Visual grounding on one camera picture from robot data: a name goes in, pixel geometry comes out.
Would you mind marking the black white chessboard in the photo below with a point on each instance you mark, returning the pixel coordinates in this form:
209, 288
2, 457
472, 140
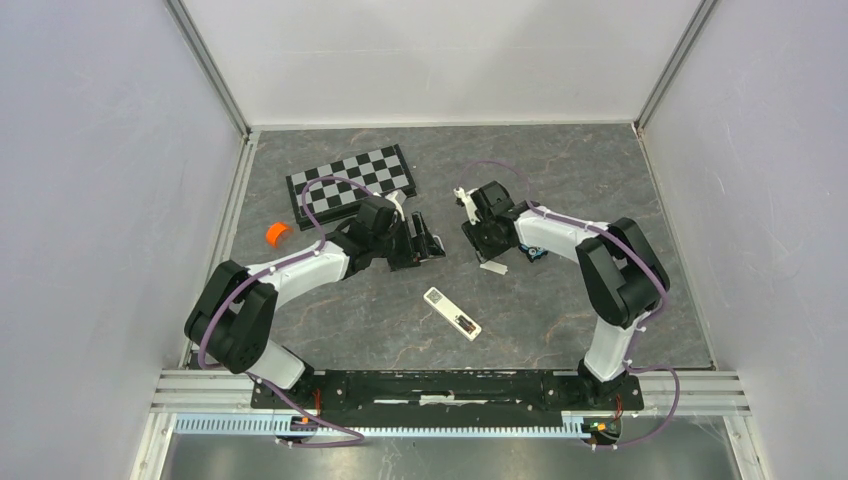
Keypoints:
329, 191

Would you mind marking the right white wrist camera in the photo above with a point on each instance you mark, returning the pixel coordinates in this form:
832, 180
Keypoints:
464, 198

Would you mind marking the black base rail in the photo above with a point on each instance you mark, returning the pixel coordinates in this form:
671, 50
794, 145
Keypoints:
461, 398

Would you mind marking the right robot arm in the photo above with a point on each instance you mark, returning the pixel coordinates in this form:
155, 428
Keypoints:
623, 277

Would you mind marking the white battery cover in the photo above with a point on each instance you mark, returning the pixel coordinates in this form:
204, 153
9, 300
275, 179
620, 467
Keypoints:
494, 267

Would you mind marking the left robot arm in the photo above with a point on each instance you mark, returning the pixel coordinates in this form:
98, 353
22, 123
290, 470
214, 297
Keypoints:
231, 321

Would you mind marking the slim white remote control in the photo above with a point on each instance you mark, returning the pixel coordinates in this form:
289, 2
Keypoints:
448, 310

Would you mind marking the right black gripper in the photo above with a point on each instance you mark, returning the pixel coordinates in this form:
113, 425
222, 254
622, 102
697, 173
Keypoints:
483, 252

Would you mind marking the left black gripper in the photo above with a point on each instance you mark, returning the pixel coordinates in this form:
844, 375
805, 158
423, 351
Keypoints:
414, 248

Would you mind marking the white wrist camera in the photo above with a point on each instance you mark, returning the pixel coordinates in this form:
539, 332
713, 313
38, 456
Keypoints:
397, 198
464, 198

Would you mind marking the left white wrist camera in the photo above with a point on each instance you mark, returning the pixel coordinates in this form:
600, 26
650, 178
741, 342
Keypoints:
397, 198

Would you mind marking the orange plastic cup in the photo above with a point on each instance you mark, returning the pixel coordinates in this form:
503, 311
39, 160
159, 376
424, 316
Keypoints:
277, 233

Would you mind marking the silver black AAA battery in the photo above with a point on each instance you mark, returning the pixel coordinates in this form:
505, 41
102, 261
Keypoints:
465, 324

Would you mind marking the white toothed cable duct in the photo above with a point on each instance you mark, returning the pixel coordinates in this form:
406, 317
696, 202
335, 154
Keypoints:
298, 427

